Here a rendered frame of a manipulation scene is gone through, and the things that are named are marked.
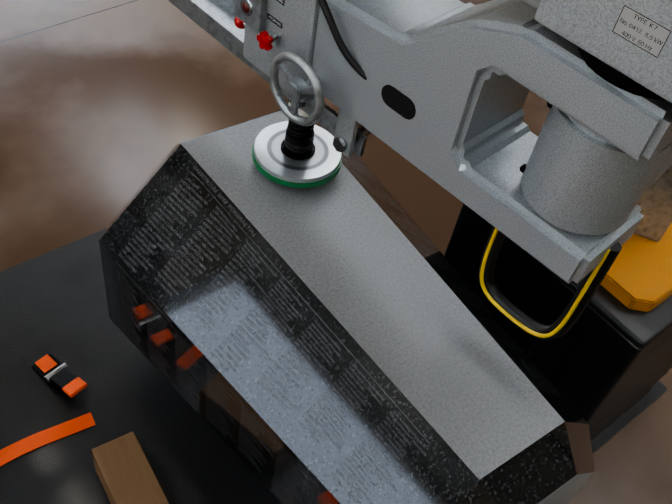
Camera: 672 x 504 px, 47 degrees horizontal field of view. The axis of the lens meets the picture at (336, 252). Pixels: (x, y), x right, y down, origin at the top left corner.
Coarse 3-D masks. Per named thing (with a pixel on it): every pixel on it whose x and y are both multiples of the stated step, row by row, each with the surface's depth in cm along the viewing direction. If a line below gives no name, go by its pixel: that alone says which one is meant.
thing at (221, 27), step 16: (176, 0) 186; (192, 0) 182; (208, 0) 191; (224, 0) 191; (192, 16) 184; (208, 16) 180; (224, 16) 187; (208, 32) 183; (224, 32) 178; (240, 32) 184; (240, 48) 176; (336, 144) 161
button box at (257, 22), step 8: (240, 0) 157; (248, 0) 155; (256, 0) 153; (264, 0) 152; (240, 8) 158; (256, 8) 154; (264, 8) 154; (240, 16) 159; (248, 16) 157; (256, 16) 155; (264, 16) 155; (248, 24) 158; (256, 24) 156; (264, 24) 157
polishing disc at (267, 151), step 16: (272, 128) 193; (320, 128) 195; (256, 144) 188; (272, 144) 189; (320, 144) 191; (256, 160) 186; (272, 160) 185; (288, 160) 186; (304, 160) 186; (320, 160) 187; (336, 160) 188; (288, 176) 182; (304, 176) 183; (320, 176) 183
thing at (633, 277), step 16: (640, 240) 198; (624, 256) 193; (640, 256) 194; (656, 256) 195; (608, 272) 189; (624, 272) 190; (640, 272) 190; (656, 272) 191; (608, 288) 189; (624, 288) 186; (640, 288) 187; (656, 288) 188; (624, 304) 187; (640, 304) 185; (656, 304) 187
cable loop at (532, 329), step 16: (496, 240) 151; (496, 256) 155; (608, 256) 133; (480, 272) 158; (592, 272) 137; (496, 288) 160; (592, 288) 139; (496, 304) 159; (512, 304) 159; (576, 304) 143; (512, 320) 158; (528, 320) 157; (560, 320) 149; (576, 320) 147; (544, 336) 153; (560, 336) 152
